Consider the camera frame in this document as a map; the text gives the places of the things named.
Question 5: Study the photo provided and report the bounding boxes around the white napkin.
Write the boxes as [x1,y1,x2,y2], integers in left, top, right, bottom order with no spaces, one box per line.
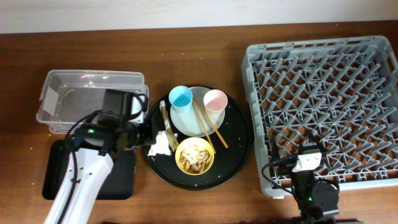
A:
[147,131,172,156]

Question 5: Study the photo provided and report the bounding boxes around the gold chopstick wrapper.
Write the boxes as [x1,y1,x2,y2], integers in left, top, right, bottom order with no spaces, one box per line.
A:
[159,100,179,152]

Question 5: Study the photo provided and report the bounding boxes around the yellow bowl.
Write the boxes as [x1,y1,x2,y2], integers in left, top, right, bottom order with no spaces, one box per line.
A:
[175,138,215,175]

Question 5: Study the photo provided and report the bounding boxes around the food leftovers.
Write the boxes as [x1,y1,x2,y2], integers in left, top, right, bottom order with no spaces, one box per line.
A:
[179,145,213,174]

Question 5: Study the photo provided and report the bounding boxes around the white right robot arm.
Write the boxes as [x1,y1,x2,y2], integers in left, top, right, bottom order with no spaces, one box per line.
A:
[290,142,340,224]

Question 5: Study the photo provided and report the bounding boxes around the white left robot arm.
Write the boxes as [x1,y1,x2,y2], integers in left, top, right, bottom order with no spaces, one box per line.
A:
[44,110,155,223]

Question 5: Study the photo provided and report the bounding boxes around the grey dishwasher rack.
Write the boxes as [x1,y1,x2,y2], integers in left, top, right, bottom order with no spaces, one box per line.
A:
[241,35,397,198]

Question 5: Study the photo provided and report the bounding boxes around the black rectangular tray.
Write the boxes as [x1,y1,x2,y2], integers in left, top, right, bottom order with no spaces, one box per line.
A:
[42,140,137,200]

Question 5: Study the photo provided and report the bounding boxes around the clear plastic bin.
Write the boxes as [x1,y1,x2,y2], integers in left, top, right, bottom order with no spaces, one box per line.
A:
[36,70,149,134]

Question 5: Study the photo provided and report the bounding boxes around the grey plate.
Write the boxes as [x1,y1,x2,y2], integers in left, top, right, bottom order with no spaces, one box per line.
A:
[169,86,225,137]

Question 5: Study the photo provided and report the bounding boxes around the blue cup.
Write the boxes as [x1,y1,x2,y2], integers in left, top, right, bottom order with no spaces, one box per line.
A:
[169,86,193,114]

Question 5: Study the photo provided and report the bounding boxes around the left wooden chopstick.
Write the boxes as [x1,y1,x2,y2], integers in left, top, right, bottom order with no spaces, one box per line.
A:
[193,99,216,154]

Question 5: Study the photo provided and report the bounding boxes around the wooden chopstick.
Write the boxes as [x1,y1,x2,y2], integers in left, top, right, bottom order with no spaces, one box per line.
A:
[193,99,216,154]
[194,98,229,148]

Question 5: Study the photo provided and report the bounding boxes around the right wooden chopstick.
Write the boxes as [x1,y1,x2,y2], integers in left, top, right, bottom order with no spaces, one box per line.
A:
[194,98,229,148]

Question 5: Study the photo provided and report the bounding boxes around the pink cup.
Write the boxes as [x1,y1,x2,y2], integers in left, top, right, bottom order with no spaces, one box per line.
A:
[203,90,228,118]

